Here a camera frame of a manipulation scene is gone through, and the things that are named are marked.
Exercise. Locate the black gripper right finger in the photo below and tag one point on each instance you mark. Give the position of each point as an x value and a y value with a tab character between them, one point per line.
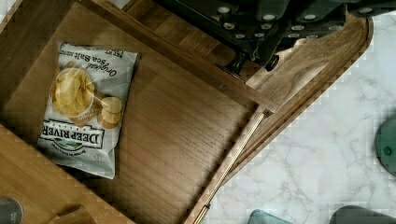
291	20

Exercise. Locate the wooden drawer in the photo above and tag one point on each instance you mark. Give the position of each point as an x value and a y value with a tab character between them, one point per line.
184	115

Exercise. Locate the wooden serving tray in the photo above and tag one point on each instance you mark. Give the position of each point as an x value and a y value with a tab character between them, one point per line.
303	68

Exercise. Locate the teal box bamboo lid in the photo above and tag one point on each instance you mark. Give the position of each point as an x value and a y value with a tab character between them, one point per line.
260	217

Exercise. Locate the dark spice jar white lid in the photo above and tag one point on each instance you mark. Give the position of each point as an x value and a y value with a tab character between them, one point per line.
10	211

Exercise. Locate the white chips bag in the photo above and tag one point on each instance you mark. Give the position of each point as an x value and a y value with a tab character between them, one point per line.
82	121

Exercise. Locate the white lidded teal canister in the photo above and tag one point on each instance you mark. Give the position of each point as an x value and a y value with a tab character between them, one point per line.
385	145

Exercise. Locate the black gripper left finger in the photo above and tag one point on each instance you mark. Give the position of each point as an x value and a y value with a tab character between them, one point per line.
254	29

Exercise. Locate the black cup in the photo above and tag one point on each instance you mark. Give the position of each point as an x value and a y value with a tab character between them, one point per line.
353	214

